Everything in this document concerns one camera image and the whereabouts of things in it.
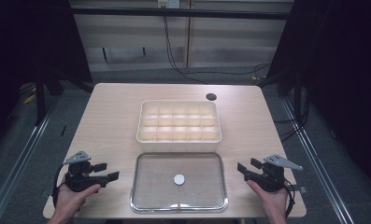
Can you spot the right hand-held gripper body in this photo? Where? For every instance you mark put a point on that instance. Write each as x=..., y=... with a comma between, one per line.
x=270, y=180

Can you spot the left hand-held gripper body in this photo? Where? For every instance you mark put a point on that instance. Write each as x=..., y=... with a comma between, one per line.
x=80, y=180

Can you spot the person's right hand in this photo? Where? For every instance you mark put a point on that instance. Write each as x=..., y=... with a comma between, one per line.
x=272, y=200

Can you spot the person's left hand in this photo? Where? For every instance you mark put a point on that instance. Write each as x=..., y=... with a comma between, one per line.
x=69, y=200

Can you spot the clear lid with white knob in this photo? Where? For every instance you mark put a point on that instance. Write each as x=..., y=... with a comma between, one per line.
x=161, y=186

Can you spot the white divided storage box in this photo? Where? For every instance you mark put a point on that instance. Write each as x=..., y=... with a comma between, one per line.
x=179, y=124

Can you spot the dark round table grommet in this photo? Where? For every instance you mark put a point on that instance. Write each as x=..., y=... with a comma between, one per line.
x=211, y=96

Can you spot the black metal stand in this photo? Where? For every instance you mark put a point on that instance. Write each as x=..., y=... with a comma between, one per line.
x=40, y=99

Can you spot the small yellow floor object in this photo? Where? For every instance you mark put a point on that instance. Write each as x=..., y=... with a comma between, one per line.
x=29, y=99

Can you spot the black curtain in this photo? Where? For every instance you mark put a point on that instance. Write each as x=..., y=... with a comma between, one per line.
x=27, y=46
x=342, y=77

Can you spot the black horizontal bar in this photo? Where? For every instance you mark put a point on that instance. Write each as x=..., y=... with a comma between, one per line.
x=180, y=13

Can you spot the metal floor rail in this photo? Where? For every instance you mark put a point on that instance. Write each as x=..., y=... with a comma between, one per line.
x=18, y=161
x=317, y=161

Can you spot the white wall socket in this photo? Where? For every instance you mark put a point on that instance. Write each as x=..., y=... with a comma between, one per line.
x=169, y=3

